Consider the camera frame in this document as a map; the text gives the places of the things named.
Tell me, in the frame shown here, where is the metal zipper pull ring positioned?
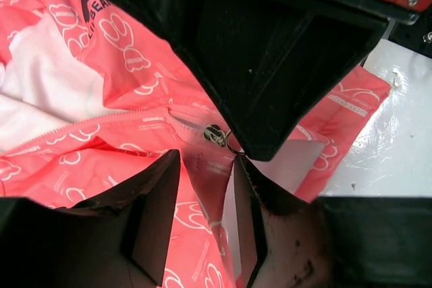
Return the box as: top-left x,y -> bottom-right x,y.
203,123 -> 247,154

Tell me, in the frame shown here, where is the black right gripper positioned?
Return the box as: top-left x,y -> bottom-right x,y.
148,0 -> 431,161

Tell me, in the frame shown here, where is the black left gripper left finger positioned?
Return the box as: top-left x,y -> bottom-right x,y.
1,150 -> 181,287

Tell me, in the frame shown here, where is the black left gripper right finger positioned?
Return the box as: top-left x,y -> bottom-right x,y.
234,156 -> 431,287

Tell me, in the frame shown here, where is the pink hooded jacket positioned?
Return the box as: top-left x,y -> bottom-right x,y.
1,0 -> 389,287

